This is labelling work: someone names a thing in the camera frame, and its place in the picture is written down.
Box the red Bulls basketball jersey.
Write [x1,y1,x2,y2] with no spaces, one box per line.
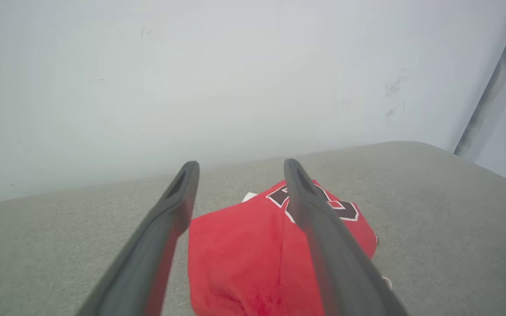
[188,178,393,316]

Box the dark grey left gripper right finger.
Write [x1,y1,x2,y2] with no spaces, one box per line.
[284,158,410,316]

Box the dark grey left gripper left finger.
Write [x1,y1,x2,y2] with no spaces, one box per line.
[76,161,200,316]

